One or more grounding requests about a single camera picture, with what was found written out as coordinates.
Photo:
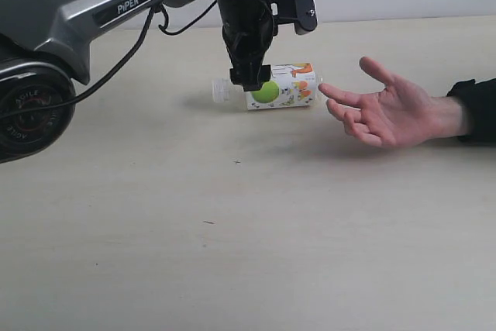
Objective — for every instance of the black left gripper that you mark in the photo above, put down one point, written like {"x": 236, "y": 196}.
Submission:
{"x": 247, "y": 30}

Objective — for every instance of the green apple label bottle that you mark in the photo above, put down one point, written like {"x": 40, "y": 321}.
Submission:
{"x": 289, "y": 86}

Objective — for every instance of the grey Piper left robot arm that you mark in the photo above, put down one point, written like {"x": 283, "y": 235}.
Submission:
{"x": 45, "y": 50}

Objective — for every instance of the forearm in black sleeve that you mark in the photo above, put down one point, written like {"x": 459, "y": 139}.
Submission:
{"x": 470, "y": 114}

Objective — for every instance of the open bare human hand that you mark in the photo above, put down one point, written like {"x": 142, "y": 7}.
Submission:
{"x": 401, "y": 115}

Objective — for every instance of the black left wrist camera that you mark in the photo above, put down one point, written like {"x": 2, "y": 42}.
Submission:
{"x": 300, "y": 13}

